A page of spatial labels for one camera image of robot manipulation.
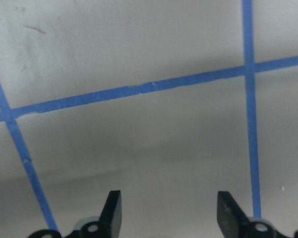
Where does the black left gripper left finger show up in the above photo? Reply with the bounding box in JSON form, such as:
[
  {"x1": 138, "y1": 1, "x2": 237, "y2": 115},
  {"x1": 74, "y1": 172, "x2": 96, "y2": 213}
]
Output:
[{"x1": 27, "y1": 190, "x2": 122, "y2": 238}]

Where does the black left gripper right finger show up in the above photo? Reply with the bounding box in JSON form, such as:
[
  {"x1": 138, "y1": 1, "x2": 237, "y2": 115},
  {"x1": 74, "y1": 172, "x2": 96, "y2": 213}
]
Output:
[{"x1": 217, "y1": 191, "x2": 287, "y2": 238}]

